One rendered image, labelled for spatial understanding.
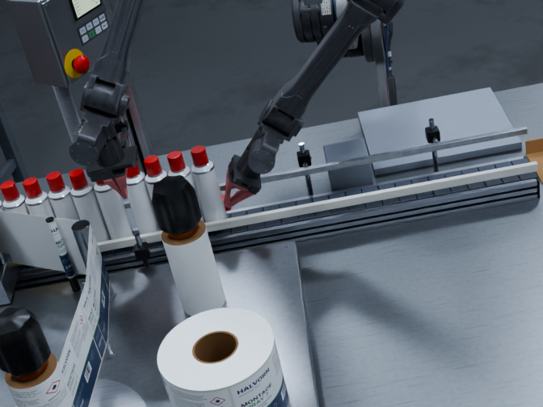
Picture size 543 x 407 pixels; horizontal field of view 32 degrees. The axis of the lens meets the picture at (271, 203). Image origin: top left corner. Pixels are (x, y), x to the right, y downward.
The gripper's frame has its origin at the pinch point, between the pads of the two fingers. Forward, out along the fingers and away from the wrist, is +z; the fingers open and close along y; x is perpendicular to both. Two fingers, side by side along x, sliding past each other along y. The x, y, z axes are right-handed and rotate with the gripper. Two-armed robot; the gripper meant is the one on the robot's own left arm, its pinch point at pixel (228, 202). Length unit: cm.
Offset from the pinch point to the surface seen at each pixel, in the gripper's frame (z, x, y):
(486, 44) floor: -3, 150, -244
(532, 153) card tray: -38, 62, -12
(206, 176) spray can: -5.3, -8.2, 2.8
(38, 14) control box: -23, -54, 0
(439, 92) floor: 18, 125, -205
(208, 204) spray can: 0.9, -4.5, 2.8
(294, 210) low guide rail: -7.2, 12.6, 4.7
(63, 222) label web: 11.4, -32.9, 14.6
